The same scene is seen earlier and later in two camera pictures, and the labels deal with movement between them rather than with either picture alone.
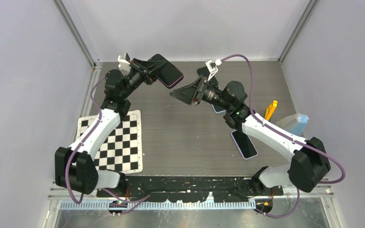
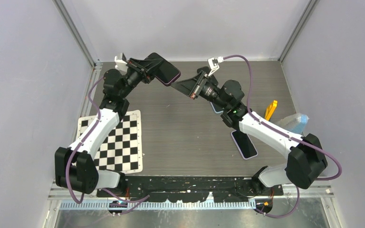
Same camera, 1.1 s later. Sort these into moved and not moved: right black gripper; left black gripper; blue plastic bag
Moved: right black gripper
Not moved: left black gripper; blue plastic bag
